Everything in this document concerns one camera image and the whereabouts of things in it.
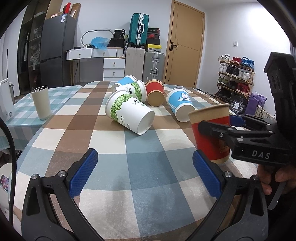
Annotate red kraft paper cup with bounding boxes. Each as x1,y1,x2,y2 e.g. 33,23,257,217
189,103,230,164
145,79,165,106

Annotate blue bunny paper cup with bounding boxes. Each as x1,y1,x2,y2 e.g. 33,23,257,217
166,87,195,123

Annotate white green leaf paper cup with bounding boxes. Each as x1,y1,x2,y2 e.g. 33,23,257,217
105,90,155,135

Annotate far blue white paper cup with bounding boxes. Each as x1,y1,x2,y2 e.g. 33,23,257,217
111,75,137,89

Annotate person's right hand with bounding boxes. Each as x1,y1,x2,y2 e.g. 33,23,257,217
257,164,296,195

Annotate purple shopping bag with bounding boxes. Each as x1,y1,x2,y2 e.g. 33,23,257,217
244,92,267,115

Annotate wooden shoe rack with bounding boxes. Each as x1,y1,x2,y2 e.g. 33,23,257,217
215,54,255,103

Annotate checkered tablecloth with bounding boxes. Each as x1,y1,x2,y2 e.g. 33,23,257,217
0,80,260,241

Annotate wooden door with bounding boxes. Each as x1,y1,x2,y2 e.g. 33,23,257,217
163,1,205,87

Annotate beige steel tumbler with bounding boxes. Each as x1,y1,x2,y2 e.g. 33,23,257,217
31,86,52,120

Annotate white air purifier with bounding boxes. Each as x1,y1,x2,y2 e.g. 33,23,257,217
0,78,15,121

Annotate white drawer desk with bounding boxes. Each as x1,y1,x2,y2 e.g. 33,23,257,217
66,47,125,83

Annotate silver aluminium suitcase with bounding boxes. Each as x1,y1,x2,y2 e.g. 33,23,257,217
142,51,165,82

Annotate beige suitcase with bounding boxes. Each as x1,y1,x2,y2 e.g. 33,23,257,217
125,47,145,80

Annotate blue plastic bag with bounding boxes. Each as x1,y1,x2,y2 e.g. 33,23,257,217
91,37,110,50

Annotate dark glass display cabinet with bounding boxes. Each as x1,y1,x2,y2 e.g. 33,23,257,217
17,0,50,94

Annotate stacked shoe boxes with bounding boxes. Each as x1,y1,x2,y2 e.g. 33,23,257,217
147,28,162,52

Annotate black bag on desk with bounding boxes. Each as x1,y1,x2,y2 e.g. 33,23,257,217
108,29,125,48

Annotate black refrigerator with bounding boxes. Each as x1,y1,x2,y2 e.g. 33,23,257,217
40,14,77,88

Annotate teal suitcase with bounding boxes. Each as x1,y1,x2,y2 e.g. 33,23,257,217
128,13,149,48

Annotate red box on refrigerator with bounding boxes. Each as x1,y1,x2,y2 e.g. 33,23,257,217
62,2,71,14

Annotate cardboard box on refrigerator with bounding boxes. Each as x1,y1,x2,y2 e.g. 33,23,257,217
70,3,81,19

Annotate black cable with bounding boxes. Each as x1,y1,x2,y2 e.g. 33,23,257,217
0,116,18,225

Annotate white oval mirror frame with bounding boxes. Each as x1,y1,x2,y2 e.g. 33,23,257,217
80,28,114,46

